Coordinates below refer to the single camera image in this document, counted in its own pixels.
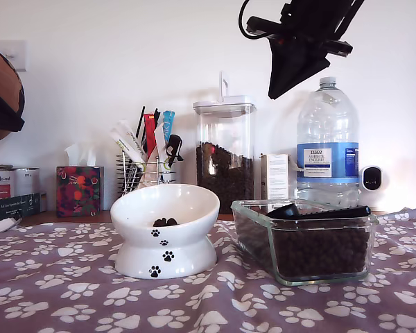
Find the clear storage jar white lid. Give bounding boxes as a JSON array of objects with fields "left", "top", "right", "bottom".
[{"left": 192, "top": 71, "right": 257, "bottom": 215}]

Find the white printed cardboard box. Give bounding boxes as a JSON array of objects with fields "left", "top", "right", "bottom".
[{"left": 260, "top": 153, "right": 292, "bottom": 201}]

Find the thick black sleeved cable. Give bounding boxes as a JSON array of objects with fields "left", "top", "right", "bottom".
[{"left": 334, "top": 0, "right": 365, "bottom": 39}]

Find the thin black cable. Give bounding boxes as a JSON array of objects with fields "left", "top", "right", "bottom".
[{"left": 238, "top": 0, "right": 271, "bottom": 40}]

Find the black stirrer stick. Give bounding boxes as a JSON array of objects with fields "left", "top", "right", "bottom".
[{"left": 135, "top": 105, "right": 146, "bottom": 139}]

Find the dark printed carton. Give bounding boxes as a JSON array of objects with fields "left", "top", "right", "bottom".
[{"left": 0, "top": 192, "right": 42, "bottom": 227}]

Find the floral tissue box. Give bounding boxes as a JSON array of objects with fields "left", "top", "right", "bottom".
[{"left": 55, "top": 142, "right": 105, "bottom": 218}]

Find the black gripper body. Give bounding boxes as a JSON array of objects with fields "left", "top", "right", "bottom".
[{"left": 245, "top": 0, "right": 354, "bottom": 57}]

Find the white green-print sachet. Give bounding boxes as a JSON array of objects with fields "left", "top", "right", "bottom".
[
  {"left": 110, "top": 127, "right": 144, "bottom": 164},
  {"left": 115, "top": 118, "right": 149, "bottom": 162}
]

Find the red sachet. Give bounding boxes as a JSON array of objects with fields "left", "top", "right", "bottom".
[{"left": 143, "top": 112, "right": 158, "bottom": 163}]

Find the chrome wire basket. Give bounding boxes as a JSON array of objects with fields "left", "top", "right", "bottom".
[{"left": 116, "top": 153, "right": 177, "bottom": 194}]

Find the purple paw-print tablecloth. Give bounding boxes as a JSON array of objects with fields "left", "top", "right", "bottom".
[{"left": 0, "top": 206, "right": 416, "bottom": 333}]

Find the plain white sachet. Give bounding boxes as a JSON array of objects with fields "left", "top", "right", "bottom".
[{"left": 153, "top": 121, "right": 170, "bottom": 164}]

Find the clear glass rectangular dish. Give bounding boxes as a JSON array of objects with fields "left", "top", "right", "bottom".
[{"left": 230, "top": 198, "right": 379, "bottom": 287}]

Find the brown cat kibble heap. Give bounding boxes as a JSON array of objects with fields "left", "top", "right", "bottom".
[{"left": 234, "top": 214, "right": 370, "bottom": 281}]

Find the white tin can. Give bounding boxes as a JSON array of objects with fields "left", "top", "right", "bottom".
[{"left": 15, "top": 166, "right": 41, "bottom": 196}]

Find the white wall switch plate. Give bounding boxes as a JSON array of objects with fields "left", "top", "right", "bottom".
[{"left": 0, "top": 39, "right": 28, "bottom": 72}]

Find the blue sachet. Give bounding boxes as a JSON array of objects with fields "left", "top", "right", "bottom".
[{"left": 162, "top": 110, "right": 177, "bottom": 140}]

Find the dark brown stored kibble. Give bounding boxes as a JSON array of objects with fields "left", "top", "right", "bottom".
[{"left": 196, "top": 141, "right": 255, "bottom": 214}]

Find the large blue-label water bottle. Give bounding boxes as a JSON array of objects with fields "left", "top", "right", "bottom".
[{"left": 295, "top": 76, "right": 361, "bottom": 210}]

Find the white tin red label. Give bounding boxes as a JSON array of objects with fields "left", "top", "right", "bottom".
[{"left": 0, "top": 164, "right": 15, "bottom": 203}]

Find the small white round camera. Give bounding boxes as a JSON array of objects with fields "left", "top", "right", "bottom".
[{"left": 358, "top": 165, "right": 390, "bottom": 211}]

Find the white paw-print ceramic cat bowl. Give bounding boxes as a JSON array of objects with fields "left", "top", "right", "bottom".
[{"left": 110, "top": 182, "right": 220, "bottom": 280}]

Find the round brown globe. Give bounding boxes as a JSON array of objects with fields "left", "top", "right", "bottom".
[{"left": 0, "top": 44, "right": 26, "bottom": 147}]

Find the black plastic measuring scoop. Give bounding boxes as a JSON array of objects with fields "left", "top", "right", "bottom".
[{"left": 266, "top": 203, "right": 371, "bottom": 220}]

